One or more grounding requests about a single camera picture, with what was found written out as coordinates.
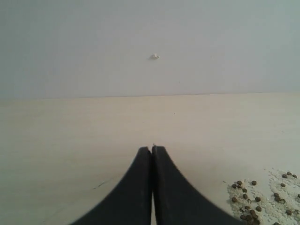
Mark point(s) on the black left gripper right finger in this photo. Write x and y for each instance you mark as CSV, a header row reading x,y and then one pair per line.
x,y
176,201

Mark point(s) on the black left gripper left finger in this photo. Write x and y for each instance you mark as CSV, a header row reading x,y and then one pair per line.
x,y
130,202

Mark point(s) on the brown and white granule pile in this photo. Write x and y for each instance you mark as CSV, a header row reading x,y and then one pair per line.
x,y
272,201

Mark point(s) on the white wall plug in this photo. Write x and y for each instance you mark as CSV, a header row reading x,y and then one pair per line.
x,y
154,57

